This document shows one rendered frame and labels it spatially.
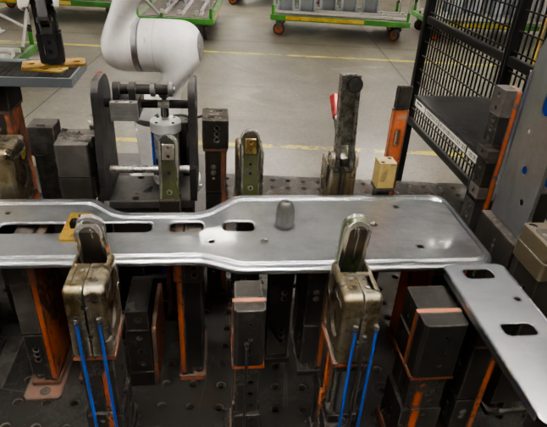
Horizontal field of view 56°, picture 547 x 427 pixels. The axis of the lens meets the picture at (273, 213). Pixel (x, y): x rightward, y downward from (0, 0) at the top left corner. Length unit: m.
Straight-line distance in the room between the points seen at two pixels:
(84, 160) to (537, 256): 0.78
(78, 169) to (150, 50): 0.36
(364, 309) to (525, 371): 0.20
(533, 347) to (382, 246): 0.26
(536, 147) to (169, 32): 0.79
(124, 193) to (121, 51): 0.36
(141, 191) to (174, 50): 0.35
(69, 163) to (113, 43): 0.35
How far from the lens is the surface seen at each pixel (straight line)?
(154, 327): 0.92
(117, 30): 1.25
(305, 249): 0.81
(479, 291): 0.80
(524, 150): 0.95
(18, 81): 1.10
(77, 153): 1.00
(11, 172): 1.01
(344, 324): 0.68
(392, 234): 0.89
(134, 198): 1.03
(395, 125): 1.00
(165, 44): 1.23
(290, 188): 1.65
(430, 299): 0.79
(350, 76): 0.96
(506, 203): 0.99
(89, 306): 0.69
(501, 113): 1.06
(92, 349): 0.74
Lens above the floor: 1.45
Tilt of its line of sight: 30 degrees down
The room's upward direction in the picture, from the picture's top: 3 degrees clockwise
